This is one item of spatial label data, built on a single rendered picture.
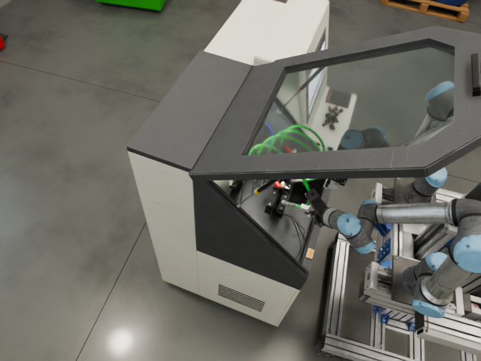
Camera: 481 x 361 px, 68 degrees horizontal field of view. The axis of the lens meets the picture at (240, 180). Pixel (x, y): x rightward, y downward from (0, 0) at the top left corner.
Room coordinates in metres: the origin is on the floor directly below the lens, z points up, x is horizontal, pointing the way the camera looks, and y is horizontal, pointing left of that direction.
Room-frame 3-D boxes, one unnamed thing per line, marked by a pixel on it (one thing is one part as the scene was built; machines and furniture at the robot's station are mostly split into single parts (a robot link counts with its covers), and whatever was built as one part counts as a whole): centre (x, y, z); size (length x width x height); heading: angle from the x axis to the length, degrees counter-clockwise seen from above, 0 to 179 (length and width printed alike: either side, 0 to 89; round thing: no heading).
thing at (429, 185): (1.18, -0.94, 1.20); 0.13 x 0.12 x 0.14; 31
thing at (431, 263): (0.68, -0.86, 1.20); 0.13 x 0.12 x 0.14; 159
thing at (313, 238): (1.01, -0.44, 0.87); 0.62 x 0.04 x 0.16; 165
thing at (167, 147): (1.53, 0.15, 0.75); 1.40 x 0.28 x 1.50; 165
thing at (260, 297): (1.08, -0.18, 0.39); 0.70 x 0.58 x 0.79; 165
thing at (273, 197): (1.19, -0.24, 0.91); 0.34 x 0.10 x 0.15; 165
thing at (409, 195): (1.17, -0.95, 1.09); 0.15 x 0.15 x 0.10
